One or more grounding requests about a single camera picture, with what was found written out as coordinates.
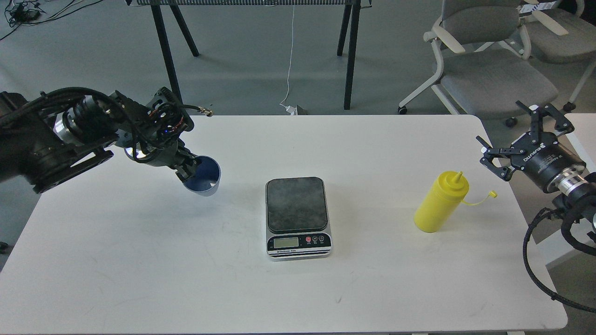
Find black cables on floor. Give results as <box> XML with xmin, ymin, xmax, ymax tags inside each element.
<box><xmin>0</xmin><ymin>0</ymin><xmax>103</xmax><ymax>41</ymax></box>

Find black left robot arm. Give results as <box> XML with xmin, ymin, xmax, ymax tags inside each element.
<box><xmin>0</xmin><ymin>87</ymin><xmax>203</xmax><ymax>194</ymax></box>

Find yellow squeeze bottle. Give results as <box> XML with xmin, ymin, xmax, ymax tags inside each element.
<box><xmin>413</xmin><ymin>170</ymin><xmax>498</xmax><ymax>233</ymax></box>

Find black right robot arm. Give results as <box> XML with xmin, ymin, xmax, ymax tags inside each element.
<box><xmin>477</xmin><ymin>101</ymin><xmax>596</xmax><ymax>313</ymax></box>

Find black trestle table frame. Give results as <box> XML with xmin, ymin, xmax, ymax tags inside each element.
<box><xmin>125</xmin><ymin>0</ymin><xmax>373</xmax><ymax>110</ymax></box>

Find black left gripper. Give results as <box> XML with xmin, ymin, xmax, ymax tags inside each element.
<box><xmin>114</xmin><ymin>87</ymin><xmax>201</xmax><ymax>183</ymax></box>

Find digital kitchen scale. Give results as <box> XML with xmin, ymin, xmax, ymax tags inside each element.
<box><xmin>265</xmin><ymin>176</ymin><xmax>333</xmax><ymax>261</ymax></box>

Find white hanging cable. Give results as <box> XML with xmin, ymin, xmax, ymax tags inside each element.
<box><xmin>279</xmin><ymin>5</ymin><xmax>298</xmax><ymax>115</ymax></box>

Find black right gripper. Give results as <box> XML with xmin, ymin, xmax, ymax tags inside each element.
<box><xmin>475</xmin><ymin>101</ymin><xmax>587</xmax><ymax>193</ymax></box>

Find grey office chair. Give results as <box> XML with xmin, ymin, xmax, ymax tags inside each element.
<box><xmin>519</xmin><ymin>0</ymin><xmax>596</xmax><ymax>112</ymax></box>
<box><xmin>398</xmin><ymin>0</ymin><xmax>559</xmax><ymax>127</ymax></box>

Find blue ribbed plastic cup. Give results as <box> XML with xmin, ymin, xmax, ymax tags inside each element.
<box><xmin>183</xmin><ymin>155</ymin><xmax>221</xmax><ymax>197</ymax></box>

